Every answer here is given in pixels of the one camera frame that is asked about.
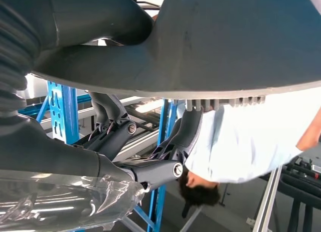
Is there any blue metal shelf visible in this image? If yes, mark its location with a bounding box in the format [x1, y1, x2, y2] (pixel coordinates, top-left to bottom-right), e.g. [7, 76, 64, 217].
[18, 81, 179, 232]

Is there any person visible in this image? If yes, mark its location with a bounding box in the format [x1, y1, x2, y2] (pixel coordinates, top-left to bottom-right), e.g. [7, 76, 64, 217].
[176, 88, 321, 208]

